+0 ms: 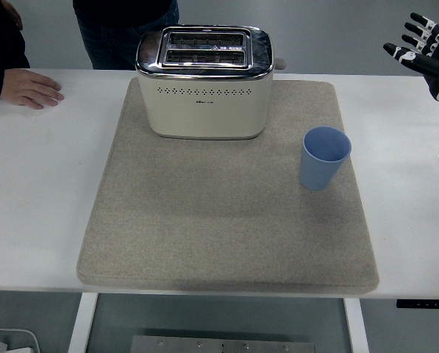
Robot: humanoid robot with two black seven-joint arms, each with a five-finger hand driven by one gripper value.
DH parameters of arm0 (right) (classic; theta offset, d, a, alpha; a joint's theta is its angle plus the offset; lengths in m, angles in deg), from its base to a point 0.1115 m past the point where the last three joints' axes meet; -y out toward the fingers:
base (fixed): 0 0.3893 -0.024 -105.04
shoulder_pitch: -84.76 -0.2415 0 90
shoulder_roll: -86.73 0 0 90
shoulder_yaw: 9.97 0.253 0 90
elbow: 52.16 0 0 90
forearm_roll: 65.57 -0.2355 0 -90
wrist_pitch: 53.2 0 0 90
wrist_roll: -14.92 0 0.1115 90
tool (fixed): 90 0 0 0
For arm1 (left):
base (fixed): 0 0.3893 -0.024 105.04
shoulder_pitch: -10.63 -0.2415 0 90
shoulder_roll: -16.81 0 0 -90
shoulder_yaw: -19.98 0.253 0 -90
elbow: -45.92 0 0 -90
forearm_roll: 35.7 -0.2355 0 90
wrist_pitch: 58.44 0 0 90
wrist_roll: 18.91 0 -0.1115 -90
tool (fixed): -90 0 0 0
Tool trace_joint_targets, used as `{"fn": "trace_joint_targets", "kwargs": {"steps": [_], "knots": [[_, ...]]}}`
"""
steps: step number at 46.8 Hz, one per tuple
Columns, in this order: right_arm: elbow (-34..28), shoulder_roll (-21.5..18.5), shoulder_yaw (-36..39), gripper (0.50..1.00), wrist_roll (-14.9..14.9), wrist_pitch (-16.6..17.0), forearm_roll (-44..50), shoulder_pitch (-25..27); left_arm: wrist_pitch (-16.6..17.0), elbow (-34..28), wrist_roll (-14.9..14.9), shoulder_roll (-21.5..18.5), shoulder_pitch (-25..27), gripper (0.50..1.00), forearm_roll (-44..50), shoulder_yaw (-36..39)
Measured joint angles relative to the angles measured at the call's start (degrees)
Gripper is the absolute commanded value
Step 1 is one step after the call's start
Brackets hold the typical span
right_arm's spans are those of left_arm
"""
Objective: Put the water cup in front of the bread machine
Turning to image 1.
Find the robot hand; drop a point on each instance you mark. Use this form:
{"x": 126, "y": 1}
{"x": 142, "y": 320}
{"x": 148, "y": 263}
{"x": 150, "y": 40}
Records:
{"x": 430, "y": 64}

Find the light blue plastic cup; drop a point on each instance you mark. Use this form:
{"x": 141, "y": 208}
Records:
{"x": 320, "y": 169}

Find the cream and chrome toaster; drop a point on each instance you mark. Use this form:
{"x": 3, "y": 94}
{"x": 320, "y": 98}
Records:
{"x": 204, "y": 110}

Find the black table control panel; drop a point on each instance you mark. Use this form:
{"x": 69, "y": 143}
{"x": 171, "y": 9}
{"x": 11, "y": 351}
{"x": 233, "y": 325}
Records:
{"x": 425, "y": 304}

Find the beige felt table mat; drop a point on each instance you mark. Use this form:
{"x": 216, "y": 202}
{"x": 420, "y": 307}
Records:
{"x": 219, "y": 220}

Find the white table leg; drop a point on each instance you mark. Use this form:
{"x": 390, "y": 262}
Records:
{"x": 82, "y": 323}
{"x": 357, "y": 327}

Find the person in blue jeans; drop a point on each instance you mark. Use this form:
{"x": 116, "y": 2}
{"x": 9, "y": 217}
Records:
{"x": 123, "y": 33}

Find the grey metal plate with screws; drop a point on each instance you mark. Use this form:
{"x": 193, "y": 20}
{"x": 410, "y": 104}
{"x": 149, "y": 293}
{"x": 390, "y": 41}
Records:
{"x": 223, "y": 345}

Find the person's hand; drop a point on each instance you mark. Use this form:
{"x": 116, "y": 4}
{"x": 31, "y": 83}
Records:
{"x": 31, "y": 90}

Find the person in dark top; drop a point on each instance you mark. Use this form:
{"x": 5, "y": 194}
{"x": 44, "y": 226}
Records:
{"x": 2, "y": 40}

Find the grey plastic bin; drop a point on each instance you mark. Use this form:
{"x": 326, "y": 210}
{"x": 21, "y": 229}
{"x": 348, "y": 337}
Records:
{"x": 28, "y": 340}

